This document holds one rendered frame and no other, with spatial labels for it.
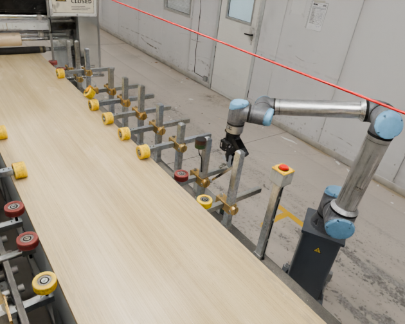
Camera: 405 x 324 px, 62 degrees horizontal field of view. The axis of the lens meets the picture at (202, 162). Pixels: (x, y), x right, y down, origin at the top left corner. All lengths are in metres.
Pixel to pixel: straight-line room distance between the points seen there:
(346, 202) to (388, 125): 0.46
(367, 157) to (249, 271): 0.80
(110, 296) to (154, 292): 0.15
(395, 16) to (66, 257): 3.60
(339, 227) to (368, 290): 1.03
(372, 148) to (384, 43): 2.41
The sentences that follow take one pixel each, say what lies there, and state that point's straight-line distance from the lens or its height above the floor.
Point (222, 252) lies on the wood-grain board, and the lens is 1.47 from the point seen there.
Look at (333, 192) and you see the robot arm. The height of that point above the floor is 0.87.
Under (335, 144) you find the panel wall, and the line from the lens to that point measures 4.48.
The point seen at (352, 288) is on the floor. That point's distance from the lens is 2.88.
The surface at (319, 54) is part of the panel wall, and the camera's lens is 4.48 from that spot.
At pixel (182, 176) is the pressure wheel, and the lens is 1.87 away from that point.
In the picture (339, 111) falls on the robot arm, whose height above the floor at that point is 1.37.
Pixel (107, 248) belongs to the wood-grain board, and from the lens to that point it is 1.47.
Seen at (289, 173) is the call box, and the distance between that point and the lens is 1.47.
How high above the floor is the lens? 1.95
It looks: 31 degrees down
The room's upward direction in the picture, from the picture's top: 8 degrees clockwise
